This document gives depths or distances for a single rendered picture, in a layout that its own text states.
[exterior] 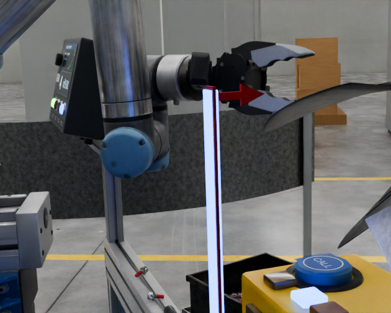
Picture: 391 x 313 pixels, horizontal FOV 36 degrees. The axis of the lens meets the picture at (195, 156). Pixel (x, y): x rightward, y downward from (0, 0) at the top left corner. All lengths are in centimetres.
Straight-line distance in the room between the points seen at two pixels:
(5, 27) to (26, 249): 37
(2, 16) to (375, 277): 78
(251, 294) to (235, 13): 458
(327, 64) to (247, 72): 790
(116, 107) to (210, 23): 584
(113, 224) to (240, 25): 388
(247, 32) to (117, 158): 413
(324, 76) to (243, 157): 623
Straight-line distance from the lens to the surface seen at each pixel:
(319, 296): 40
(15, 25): 107
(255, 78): 93
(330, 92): 63
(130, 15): 88
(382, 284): 44
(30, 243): 97
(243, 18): 496
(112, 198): 118
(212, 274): 69
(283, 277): 43
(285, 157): 280
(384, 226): 80
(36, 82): 717
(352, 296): 42
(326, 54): 878
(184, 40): 673
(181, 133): 248
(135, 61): 88
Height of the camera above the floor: 124
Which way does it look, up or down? 11 degrees down
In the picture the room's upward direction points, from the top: 2 degrees counter-clockwise
